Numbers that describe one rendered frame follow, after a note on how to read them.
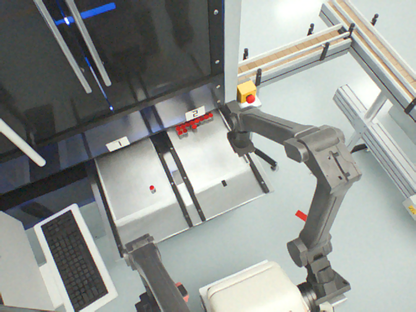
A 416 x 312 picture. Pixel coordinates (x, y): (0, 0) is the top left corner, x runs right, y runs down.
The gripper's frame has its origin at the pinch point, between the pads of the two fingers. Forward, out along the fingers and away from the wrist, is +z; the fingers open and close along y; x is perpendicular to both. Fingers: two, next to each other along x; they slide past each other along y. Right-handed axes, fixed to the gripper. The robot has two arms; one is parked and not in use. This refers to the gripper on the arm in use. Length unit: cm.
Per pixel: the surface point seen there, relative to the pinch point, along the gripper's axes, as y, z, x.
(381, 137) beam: -3, 53, -87
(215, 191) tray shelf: -3.8, 20.1, 12.0
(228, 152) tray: 10.3, 20.1, -0.4
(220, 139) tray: 17.6, 20.2, -0.3
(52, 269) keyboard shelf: -4, 27, 85
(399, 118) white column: 18, 103, -141
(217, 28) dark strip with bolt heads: 27.9, -34.5, -4.3
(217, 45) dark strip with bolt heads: 27.8, -27.2, -4.2
